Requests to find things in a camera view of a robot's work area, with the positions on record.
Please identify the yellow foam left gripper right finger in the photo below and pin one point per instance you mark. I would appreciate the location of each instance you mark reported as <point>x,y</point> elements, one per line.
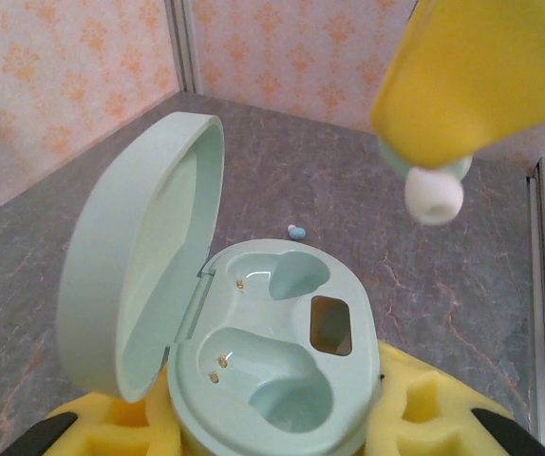
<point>448,418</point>

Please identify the aluminium frame post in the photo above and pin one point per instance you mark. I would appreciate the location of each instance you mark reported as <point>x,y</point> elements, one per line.
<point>184,43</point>

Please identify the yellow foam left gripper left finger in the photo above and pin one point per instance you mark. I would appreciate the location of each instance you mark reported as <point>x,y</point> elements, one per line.
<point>125,427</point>

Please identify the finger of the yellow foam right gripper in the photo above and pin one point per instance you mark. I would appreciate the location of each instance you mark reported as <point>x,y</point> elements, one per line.
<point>467,81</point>

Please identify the mint green earbud charging case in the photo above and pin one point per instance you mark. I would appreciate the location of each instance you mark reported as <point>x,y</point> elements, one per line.
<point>272,380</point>

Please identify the small light blue lid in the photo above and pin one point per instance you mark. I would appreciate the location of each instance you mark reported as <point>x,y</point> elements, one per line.
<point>297,233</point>

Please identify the mint earbud with white tip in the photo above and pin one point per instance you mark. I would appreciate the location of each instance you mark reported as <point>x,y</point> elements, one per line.
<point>434,199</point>

